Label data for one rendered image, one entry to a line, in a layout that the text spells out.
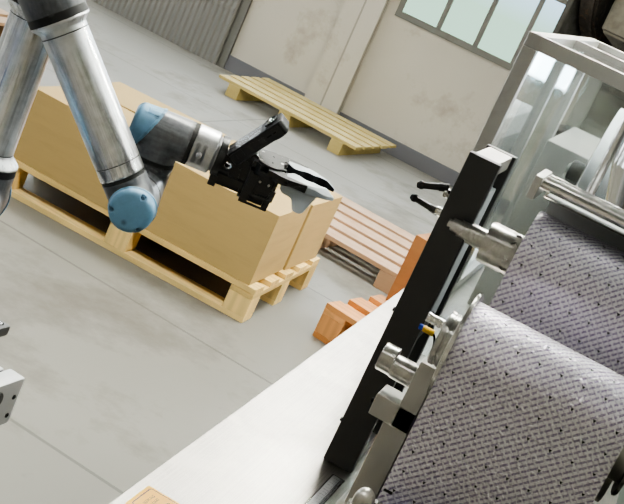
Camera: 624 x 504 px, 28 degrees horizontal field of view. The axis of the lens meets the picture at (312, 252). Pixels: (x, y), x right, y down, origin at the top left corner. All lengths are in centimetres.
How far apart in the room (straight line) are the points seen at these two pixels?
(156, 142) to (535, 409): 87
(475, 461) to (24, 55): 102
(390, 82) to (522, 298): 796
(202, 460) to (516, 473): 49
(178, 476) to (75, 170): 355
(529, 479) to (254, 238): 346
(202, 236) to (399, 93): 482
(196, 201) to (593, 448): 361
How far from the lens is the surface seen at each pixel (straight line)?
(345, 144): 879
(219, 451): 188
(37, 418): 374
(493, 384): 156
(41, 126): 531
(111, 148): 201
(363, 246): 644
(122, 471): 364
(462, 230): 184
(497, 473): 159
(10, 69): 214
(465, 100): 951
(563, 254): 177
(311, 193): 214
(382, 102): 971
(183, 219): 505
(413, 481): 162
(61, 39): 199
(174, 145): 213
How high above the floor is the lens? 172
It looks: 16 degrees down
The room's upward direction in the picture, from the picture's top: 24 degrees clockwise
